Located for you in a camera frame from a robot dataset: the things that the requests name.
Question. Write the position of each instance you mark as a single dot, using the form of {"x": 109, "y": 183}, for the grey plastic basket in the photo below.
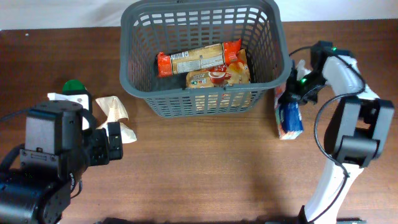
{"x": 151, "y": 27}

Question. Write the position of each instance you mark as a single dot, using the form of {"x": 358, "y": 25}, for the blue toothpaste box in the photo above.
{"x": 288, "y": 116}

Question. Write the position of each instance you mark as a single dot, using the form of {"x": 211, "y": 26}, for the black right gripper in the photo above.
{"x": 291, "y": 91}

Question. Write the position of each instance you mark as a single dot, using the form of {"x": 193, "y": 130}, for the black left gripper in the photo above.
{"x": 104, "y": 151}

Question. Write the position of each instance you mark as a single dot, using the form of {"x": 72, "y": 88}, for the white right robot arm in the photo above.
{"x": 350, "y": 129}

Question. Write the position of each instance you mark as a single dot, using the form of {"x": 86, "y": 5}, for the yellow coffee sachet bag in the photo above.
{"x": 222, "y": 75}

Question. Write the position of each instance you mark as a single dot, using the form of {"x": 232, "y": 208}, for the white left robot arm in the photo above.
{"x": 39, "y": 175}

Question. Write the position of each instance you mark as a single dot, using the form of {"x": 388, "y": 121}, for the orange biscuit packet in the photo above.
{"x": 208, "y": 56}

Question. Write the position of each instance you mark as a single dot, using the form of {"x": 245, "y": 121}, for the beige paper bag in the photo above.
{"x": 115, "y": 111}

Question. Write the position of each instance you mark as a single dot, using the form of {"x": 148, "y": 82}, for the green lid beige jar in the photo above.
{"x": 73, "y": 85}

